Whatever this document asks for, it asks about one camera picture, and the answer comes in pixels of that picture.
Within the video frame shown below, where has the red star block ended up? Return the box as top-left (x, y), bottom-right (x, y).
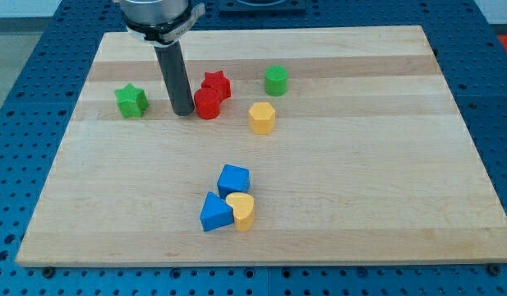
top-left (200, 71), bottom-right (231, 103)

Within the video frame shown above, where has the light wooden board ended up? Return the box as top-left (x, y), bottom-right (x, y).
top-left (16, 25), bottom-right (507, 267)

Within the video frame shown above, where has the yellow heart block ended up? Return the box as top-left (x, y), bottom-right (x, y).
top-left (225, 192), bottom-right (256, 232)

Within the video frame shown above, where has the red cylinder block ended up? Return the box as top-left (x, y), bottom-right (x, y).
top-left (194, 87), bottom-right (220, 120)

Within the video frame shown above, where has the blue cube block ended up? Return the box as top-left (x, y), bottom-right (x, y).
top-left (217, 164), bottom-right (251, 199)

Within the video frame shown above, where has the green star block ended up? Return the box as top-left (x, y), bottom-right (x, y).
top-left (113, 83), bottom-right (149, 118)

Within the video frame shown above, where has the yellow hexagon block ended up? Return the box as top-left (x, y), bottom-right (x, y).
top-left (248, 102), bottom-right (276, 135)

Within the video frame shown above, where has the green cylinder block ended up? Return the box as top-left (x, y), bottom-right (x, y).
top-left (265, 65), bottom-right (288, 96)

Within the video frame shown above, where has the blue triangle block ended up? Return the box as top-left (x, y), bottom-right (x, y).
top-left (200, 192), bottom-right (234, 232)

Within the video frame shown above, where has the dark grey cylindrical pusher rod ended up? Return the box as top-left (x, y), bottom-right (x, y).
top-left (154, 41), bottom-right (195, 116)

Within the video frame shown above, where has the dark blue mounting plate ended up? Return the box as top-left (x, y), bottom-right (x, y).
top-left (217, 0), bottom-right (307, 17)

